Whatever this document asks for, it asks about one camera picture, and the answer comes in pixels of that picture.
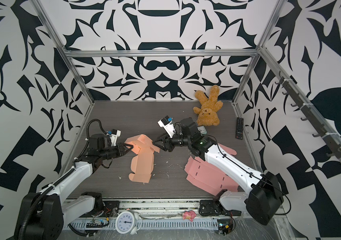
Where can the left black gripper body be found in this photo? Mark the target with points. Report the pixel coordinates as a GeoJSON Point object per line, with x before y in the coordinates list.
{"type": "Point", "coordinates": [109, 152]}

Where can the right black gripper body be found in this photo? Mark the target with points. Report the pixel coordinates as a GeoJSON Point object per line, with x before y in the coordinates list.
{"type": "Point", "coordinates": [181, 140]}

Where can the orange cardboard box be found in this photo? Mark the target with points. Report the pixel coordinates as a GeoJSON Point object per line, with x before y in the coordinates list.
{"type": "Point", "coordinates": [142, 164]}

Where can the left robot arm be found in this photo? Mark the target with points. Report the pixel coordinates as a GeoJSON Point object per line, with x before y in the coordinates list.
{"type": "Point", "coordinates": [43, 215]}

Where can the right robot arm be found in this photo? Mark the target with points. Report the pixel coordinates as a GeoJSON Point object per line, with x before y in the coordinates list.
{"type": "Point", "coordinates": [262, 195]}

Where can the pink flat cardboard box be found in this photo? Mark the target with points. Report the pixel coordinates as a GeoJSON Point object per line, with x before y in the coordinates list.
{"type": "Point", "coordinates": [207, 177]}

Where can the small teal alarm clock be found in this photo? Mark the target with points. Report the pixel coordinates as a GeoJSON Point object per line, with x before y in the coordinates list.
{"type": "Point", "coordinates": [202, 130]}

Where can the brown teddy bear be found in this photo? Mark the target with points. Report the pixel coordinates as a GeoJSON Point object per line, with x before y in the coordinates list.
{"type": "Point", "coordinates": [207, 113]}

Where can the black remote control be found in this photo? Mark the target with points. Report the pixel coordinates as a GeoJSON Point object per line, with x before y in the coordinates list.
{"type": "Point", "coordinates": [239, 128]}

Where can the white round alarm clock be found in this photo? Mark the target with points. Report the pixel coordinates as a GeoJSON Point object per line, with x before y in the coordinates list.
{"type": "Point", "coordinates": [128, 222]}

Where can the small pink toy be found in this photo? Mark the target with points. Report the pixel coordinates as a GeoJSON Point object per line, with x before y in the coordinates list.
{"type": "Point", "coordinates": [188, 215]}

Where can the left green circuit board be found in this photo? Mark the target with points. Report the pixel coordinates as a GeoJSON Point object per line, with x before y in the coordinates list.
{"type": "Point", "coordinates": [96, 224]}

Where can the green circuit board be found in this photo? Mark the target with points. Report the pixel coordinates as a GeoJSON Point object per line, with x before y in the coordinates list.
{"type": "Point", "coordinates": [225, 226]}
{"type": "Point", "coordinates": [96, 224]}

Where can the right green circuit board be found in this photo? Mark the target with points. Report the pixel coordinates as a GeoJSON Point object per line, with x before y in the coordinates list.
{"type": "Point", "coordinates": [225, 226]}

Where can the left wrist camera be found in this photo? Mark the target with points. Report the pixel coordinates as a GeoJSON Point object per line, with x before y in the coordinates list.
{"type": "Point", "coordinates": [112, 137]}

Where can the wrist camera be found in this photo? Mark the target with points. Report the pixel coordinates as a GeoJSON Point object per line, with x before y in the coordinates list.
{"type": "Point", "coordinates": [112, 137]}
{"type": "Point", "coordinates": [167, 124]}

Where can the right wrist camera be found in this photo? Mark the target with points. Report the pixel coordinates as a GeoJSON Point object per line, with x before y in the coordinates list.
{"type": "Point", "coordinates": [167, 124]}

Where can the white slotted cable duct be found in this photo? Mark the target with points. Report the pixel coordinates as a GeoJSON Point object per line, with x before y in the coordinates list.
{"type": "Point", "coordinates": [156, 224]}

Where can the black wall hook rail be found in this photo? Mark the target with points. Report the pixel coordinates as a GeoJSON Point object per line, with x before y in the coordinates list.
{"type": "Point", "coordinates": [312, 115]}

